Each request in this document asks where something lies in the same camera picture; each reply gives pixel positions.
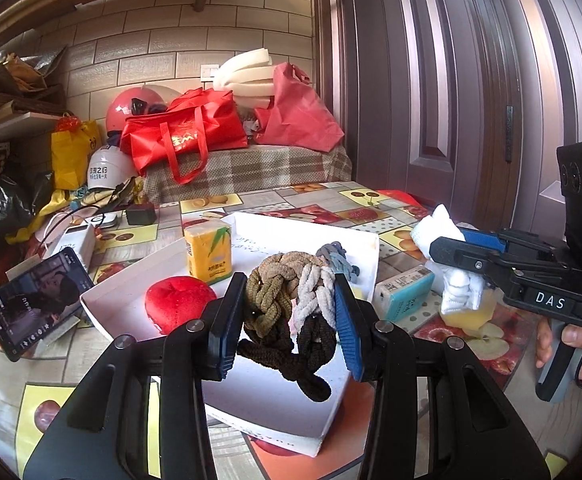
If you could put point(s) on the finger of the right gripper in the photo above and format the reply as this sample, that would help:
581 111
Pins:
486 240

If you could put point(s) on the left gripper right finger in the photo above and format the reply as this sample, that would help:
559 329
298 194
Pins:
475 432

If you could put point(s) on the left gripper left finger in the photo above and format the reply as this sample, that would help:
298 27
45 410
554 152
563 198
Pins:
101 431

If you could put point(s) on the pale yellow foam block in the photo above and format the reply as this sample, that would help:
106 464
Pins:
473 319

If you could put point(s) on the teal tissue pack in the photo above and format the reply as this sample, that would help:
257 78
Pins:
403 294

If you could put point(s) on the red plush ball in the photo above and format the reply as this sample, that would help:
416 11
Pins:
175 301

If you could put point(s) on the grey blue scrunchie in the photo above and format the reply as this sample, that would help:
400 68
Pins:
335 255

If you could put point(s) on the braided rope toy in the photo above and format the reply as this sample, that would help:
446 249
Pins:
289 319

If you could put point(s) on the yellow tissue pack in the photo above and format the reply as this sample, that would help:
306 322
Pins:
208 250

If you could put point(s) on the person right hand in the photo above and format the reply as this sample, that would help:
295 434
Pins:
576 344

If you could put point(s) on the fruit pattern tablecloth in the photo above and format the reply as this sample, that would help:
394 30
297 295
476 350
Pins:
294 404

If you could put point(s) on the red plastic bag on table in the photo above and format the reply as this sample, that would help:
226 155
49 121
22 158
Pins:
401 197

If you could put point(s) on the black smartphone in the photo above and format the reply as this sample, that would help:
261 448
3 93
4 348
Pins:
35 302

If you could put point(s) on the white power bank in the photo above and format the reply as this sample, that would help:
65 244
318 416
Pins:
81 239

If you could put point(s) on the black charger box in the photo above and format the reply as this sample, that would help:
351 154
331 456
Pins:
141 214

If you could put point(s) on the crumpled red bag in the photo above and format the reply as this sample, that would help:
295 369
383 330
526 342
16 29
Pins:
296 116

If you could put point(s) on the black garbage bag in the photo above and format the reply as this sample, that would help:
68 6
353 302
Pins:
20 202

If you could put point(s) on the plaid covered bench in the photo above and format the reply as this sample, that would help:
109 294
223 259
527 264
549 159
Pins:
249 169

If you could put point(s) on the white helmet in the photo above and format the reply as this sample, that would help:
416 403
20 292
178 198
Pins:
108 167

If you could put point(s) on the cream foam stack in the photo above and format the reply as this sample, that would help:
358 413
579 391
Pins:
249 76

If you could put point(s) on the yellow gift bag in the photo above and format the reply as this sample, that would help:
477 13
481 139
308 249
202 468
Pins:
72 144

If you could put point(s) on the red tote bag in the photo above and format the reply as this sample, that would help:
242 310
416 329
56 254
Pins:
196 123

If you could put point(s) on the red helmet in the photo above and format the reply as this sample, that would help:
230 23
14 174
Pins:
135 101

